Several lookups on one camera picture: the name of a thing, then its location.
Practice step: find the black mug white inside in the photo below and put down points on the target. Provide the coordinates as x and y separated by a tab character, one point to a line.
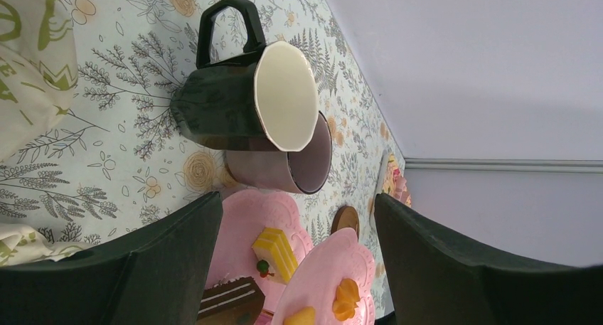
264	99

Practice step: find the floral yellow tray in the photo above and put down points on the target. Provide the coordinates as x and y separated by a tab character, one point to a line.
391	182

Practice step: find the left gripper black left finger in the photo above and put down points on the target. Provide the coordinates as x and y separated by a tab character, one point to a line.
153	275

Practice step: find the orange flower cookie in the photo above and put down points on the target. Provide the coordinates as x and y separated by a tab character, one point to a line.
346	300

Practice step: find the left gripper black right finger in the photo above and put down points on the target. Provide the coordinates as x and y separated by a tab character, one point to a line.
437	275

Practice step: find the pink three-tier cake stand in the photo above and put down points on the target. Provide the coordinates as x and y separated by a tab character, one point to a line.
321	267

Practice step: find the orange fish shaped cookie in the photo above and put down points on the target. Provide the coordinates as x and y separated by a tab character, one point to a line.
305	316

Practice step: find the floral grey tablecloth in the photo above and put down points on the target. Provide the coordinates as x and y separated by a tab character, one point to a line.
116	161

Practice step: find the brown wooden saucer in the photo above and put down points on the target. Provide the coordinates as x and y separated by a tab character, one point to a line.
346	217

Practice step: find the dark purple cup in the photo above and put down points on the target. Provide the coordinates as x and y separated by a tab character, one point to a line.
302	172

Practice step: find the yellow cake slice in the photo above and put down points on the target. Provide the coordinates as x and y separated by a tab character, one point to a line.
275	258

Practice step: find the cream green patterned cloth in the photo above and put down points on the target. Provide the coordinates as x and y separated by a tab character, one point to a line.
38	79

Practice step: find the chocolate cake slice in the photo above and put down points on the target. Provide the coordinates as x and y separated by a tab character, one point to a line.
239	301

